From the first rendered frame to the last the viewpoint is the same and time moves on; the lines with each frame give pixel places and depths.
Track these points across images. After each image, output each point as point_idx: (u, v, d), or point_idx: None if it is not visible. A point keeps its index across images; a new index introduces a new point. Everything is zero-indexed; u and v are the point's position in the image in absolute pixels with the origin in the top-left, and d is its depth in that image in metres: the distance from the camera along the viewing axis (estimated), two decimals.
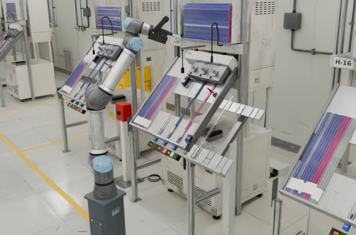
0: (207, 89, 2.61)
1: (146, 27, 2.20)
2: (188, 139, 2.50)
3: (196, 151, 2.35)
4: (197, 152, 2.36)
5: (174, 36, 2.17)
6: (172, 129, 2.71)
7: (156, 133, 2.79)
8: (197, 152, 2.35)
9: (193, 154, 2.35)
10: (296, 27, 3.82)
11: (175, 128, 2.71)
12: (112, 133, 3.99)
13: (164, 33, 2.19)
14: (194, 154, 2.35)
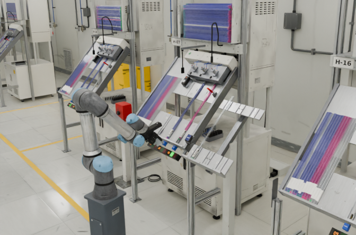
0: (207, 89, 2.61)
1: (145, 128, 2.50)
2: (188, 139, 2.50)
3: (196, 151, 2.35)
4: (197, 152, 2.36)
5: (161, 142, 2.63)
6: (169, 132, 2.69)
7: (156, 133, 2.79)
8: (197, 152, 2.35)
9: (193, 154, 2.35)
10: (296, 27, 3.82)
11: (172, 132, 2.69)
12: (112, 133, 3.99)
13: (158, 138, 2.57)
14: (194, 154, 2.35)
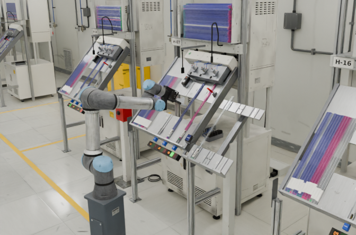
0: (207, 89, 2.61)
1: None
2: (188, 139, 2.50)
3: (196, 151, 2.35)
4: (197, 152, 2.36)
5: None
6: (169, 132, 2.69)
7: (156, 133, 2.79)
8: (197, 152, 2.35)
9: (193, 154, 2.35)
10: (296, 27, 3.82)
11: (172, 132, 2.69)
12: (112, 133, 3.99)
13: None
14: (194, 154, 2.35)
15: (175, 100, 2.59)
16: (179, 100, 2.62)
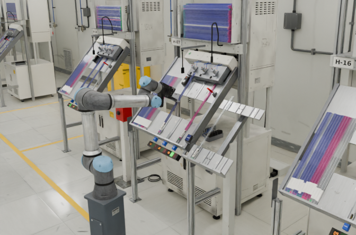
0: (207, 89, 2.61)
1: None
2: (188, 139, 2.50)
3: (196, 151, 2.35)
4: (197, 152, 2.36)
5: None
6: (161, 125, 2.64)
7: (156, 133, 2.79)
8: (197, 152, 2.35)
9: (193, 154, 2.35)
10: (296, 27, 3.82)
11: (164, 125, 2.63)
12: (112, 133, 3.99)
13: None
14: (194, 154, 2.35)
15: (172, 98, 2.58)
16: (175, 97, 2.62)
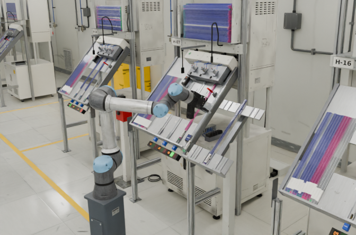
0: (207, 89, 2.61)
1: None
2: (188, 139, 2.50)
3: (188, 143, 2.29)
4: (189, 144, 2.30)
5: None
6: (207, 157, 2.27)
7: (156, 133, 2.79)
8: (189, 144, 2.29)
9: (185, 146, 2.29)
10: (296, 27, 3.82)
11: (210, 157, 2.27)
12: None
13: None
14: (186, 146, 2.29)
15: (205, 109, 2.27)
16: (206, 107, 2.30)
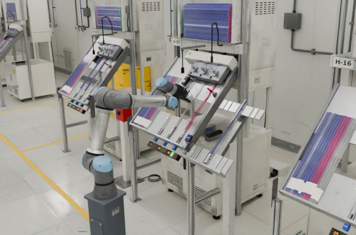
0: (207, 89, 2.61)
1: None
2: (188, 139, 2.50)
3: (173, 128, 2.70)
4: (174, 129, 2.70)
5: None
6: (207, 157, 2.27)
7: (156, 133, 2.79)
8: (174, 129, 2.70)
9: (170, 130, 2.70)
10: (296, 27, 3.82)
11: (210, 157, 2.27)
12: (112, 133, 3.99)
13: None
14: (171, 130, 2.69)
15: (187, 99, 2.67)
16: (188, 98, 2.71)
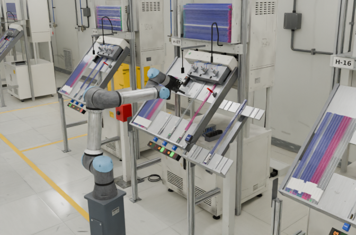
0: (207, 89, 2.61)
1: None
2: (188, 139, 2.50)
3: (174, 128, 2.70)
4: (174, 129, 2.70)
5: None
6: (207, 157, 2.27)
7: (156, 133, 2.79)
8: (174, 128, 2.70)
9: (171, 130, 2.70)
10: (296, 27, 3.82)
11: (210, 157, 2.27)
12: (112, 133, 3.99)
13: None
14: (171, 130, 2.70)
15: (178, 90, 2.59)
16: (183, 90, 2.62)
